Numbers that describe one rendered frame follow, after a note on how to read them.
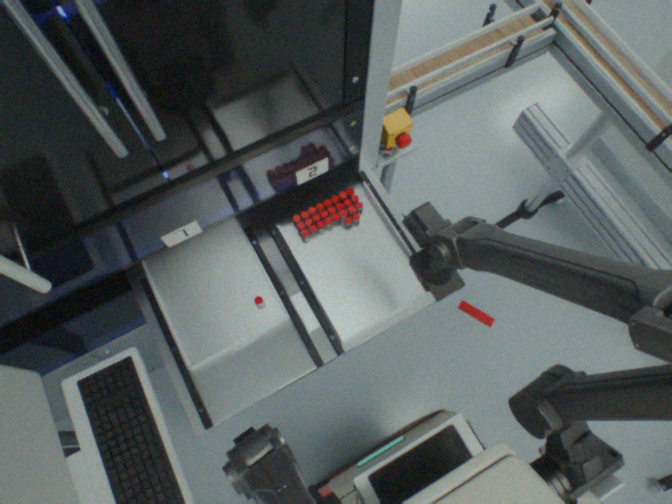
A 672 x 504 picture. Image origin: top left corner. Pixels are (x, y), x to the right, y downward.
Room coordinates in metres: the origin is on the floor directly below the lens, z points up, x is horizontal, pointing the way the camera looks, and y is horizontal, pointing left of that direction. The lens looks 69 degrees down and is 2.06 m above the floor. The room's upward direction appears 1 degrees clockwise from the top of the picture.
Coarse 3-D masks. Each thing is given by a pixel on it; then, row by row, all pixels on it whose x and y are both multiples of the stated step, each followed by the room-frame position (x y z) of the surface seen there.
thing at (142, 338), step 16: (128, 336) 0.27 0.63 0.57; (144, 336) 0.28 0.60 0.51; (96, 352) 0.22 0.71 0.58; (112, 352) 0.23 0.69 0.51; (144, 352) 0.25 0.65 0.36; (64, 368) 0.17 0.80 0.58; (80, 368) 0.18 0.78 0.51; (48, 384) 0.13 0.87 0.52; (48, 400) 0.09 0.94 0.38; (64, 400) 0.09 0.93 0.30; (64, 416) 0.05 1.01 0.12
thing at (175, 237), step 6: (192, 222) 0.44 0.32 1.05; (180, 228) 0.43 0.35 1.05; (186, 228) 0.43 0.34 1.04; (192, 228) 0.44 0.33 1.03; (198, 228) 0.44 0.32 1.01; (168, 234) 0.41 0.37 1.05; (174, 234) 0.42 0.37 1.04; (180, 234) 0.42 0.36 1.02; (192, 234) 0.43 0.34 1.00; (168, 240) 0.41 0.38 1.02; (174, 240) 0.41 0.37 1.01; (180, 240) 0.42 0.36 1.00; (168, 246) 0.40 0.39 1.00
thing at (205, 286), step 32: (224, 224) 0.51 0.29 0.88; (160, 256) 0.42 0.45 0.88; (192, 256) 0.42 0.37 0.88; (224, 256) 0.42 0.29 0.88; (256, 256) 0.41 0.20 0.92; (160, 288) 0.33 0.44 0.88; (192, 288) 0.34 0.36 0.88; (224, 288) 0.34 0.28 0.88; (256, 288) 0.34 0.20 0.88; (192, 320) 0.26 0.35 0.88; (224, 320) 0.26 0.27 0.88; (256, 320) 0.26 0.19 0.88; (192, 352) 0.18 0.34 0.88; (224, 352) 0.18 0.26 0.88
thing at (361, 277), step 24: (360, 192) 0.61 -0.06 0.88; (360, 216) 0.54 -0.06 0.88; (384, 216) 0.53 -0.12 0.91; (288, 240) 0.47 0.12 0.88; (312, 240) 0.47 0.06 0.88; (336, 240) 0.47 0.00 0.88; (360, 240) 0.47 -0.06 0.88; (384, 240) 0.48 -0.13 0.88; (312, 264) 0.41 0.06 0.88; (336, 264) 0.41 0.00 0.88; (360, 264) 0.41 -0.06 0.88; (384, 264) 0.41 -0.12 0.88; (408, 264) 0.41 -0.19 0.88; (312, 288) 0.33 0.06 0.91; (336, 288) 0.34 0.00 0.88; (360, 288) 0.34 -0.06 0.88; (384, 288) 0.35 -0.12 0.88; (408, 288) 0.35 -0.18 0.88; (336, 312) 0.28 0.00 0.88; (360, 312) 0.28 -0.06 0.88; (384, 312) 0.28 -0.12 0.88
